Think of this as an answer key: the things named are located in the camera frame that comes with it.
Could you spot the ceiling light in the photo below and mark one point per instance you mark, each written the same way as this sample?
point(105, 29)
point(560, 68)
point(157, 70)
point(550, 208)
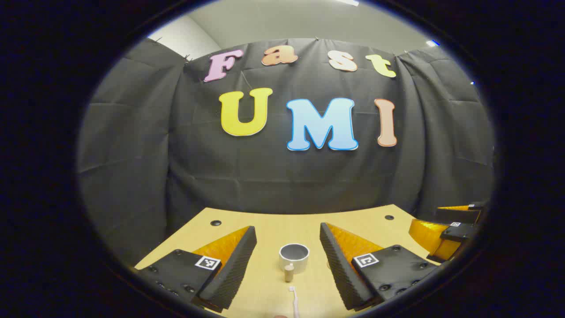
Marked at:
point(431, 43)

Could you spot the white toothbrush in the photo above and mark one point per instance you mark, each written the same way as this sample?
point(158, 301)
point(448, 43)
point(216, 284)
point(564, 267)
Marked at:
point(294, 302)

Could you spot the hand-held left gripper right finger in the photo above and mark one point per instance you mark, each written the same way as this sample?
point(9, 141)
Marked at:
point(342, 274)

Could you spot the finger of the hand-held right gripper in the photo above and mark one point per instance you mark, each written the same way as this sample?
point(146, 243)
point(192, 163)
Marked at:
point(459, 215)
point(459, 232)

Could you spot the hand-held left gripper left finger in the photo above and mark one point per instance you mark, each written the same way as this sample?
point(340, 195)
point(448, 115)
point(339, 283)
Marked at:
point(234, 274)

